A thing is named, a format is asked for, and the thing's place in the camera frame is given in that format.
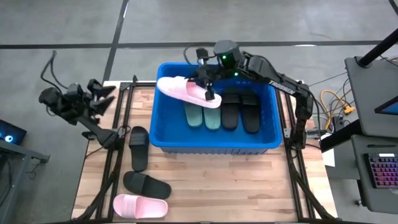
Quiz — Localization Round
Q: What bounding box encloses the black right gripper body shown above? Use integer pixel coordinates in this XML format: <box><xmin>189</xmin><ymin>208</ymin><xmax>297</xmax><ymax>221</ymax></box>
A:
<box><xmin>192</xmin><ymin>66</ymin><xmax>220</xmax><ymax>88</ymax></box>

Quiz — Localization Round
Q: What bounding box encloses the green slide sandal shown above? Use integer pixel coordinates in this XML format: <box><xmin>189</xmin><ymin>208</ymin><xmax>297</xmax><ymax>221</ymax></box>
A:
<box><xmin>203</xmin><ymin>105</ymin><xmax>222</xmax><ymax>131</ymax></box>
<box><xmin>184</xmin><ymin>102</ymin><xmax>204</xmax><ymax>128</ymax></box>

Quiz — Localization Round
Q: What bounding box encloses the grey metal stand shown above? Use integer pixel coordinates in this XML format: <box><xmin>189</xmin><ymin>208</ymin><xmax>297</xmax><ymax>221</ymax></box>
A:
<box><xmin>0</xmin><ymin>139</ymin><xmax>50</xmax><ymax>224</ymax></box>

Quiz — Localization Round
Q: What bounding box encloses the black aluminium frame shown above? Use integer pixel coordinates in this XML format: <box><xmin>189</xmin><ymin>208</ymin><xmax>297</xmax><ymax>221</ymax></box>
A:
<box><xmin>275</xmin><ymin>80</ymin><xmax>338</xmax><ymax>222</ymax></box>
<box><xmin>73</xmin><ymin>74</ymin><xmax>158</xmax><ymax>222</ymax></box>

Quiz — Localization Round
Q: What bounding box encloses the blue plastic bin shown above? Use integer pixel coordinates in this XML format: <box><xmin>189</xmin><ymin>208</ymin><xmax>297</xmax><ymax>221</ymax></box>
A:
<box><xmin>148</xmin><ymin>61</ymin><xmax>283</xmax><ymax>156</ymax></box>

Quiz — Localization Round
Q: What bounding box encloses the grey keyboard shelf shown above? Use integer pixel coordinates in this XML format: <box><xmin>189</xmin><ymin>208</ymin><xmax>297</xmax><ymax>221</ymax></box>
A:
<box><xmin>350</xmin><ymin>134</ymin><xmax>398</xmax><ymax>215</ymax></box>

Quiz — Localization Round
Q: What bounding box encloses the black device with blue light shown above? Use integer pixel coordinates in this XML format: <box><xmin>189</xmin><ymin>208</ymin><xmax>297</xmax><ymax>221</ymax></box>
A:
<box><xmin>0</xmin><ymin>119</ymin><xmax>27</xmax><ymax>146</ymax></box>

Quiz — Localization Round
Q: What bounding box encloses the grey desk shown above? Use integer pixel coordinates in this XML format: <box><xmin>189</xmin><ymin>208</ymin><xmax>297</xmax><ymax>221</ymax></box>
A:
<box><xmin>344</xmin><ymin>55</ymin><xmax>398</xmax><ymax>139</ymax></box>

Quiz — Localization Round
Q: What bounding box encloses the dark screen with blue glow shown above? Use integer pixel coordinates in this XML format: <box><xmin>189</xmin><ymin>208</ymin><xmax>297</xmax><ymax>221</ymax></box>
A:
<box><xmin>374</xmin><ymin>95</ymin><xmax>398</xmax><ymax>116</ymax></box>

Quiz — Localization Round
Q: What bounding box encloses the pink slide sandal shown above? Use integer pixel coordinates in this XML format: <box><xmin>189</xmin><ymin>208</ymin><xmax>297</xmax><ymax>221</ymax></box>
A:
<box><xmin>112</xmin><ymin>194</ymin><xmax>169</xmax><ymax>220</ymax></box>
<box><xmin>156</xmin><ymin>75</ymin><xmax>223</xmax><ymax>110</ymax></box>

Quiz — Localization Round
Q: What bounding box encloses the black round pole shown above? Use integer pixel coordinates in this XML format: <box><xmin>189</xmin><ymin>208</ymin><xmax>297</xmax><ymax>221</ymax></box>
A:
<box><xmin>356</xmin><ymin>29</ymin><xmax>398</xmax><ymax>68</ymax></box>

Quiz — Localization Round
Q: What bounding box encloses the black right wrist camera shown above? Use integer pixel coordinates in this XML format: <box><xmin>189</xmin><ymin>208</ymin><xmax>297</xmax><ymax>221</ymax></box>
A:
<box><xmin>195</xmin><ymin>47</ymin><xmax>210</xmax><ymax>65</ymax></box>

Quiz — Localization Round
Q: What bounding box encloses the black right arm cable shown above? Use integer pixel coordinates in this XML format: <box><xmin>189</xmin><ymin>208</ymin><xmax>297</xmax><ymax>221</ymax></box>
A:
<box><xmin>183</xmin><ymin>45</ymin><xmax>200</xmax><ymax>66</ymax></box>

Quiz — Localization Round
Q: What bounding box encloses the black desk beam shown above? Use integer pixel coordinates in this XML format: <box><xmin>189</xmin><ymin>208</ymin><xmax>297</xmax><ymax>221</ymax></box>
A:
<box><xmin>319</xmin><ymin>119</ymin><xmax>355</xmax><ymax>153</ymax></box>

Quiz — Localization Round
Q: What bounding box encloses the backlit keyboard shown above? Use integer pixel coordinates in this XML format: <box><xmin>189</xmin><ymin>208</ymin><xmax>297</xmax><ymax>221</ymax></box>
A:
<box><xmin>363</xmin><ymin>152</ymin><xmax>398</xmax><ymax>189</ymax></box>

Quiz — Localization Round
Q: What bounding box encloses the yellow cable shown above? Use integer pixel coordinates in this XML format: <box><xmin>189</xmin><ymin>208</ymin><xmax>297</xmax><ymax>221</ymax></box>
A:
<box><xmin>320</xmin><ymin>89</ymin><xmax>356</xmax><ymax>131</ymax></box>

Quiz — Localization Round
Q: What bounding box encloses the white paper sheet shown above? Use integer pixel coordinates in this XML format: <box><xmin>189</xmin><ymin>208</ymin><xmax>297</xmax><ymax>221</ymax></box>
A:
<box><xmin>322</xmin><ymin>148</ymin><xmax>336</xmax><ymax>168</ymax></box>

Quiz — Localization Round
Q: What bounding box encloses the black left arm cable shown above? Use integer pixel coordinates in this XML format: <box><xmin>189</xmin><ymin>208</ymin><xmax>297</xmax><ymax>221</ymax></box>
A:
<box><xmin>40</xmin><ymin>49</ymin><xmax>68</xmax><ymax>91</ymax></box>

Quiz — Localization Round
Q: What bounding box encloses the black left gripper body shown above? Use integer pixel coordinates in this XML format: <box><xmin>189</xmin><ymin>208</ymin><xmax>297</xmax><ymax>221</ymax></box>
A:
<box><xmin>63</xmin><ymin>82</ymin><xmax>98</xmax><ymax>124</ymax></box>

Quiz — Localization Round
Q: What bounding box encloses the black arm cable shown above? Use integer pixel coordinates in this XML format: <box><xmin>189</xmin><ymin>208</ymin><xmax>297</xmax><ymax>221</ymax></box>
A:
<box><xmin>183</xmin><ymin>45</ymin><xmax>200</xmax><ymax>66</ymax></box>
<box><xmin>40</xmin><ymin>49</ymin><xmax>68</xmax><ymax>91</ymax></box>

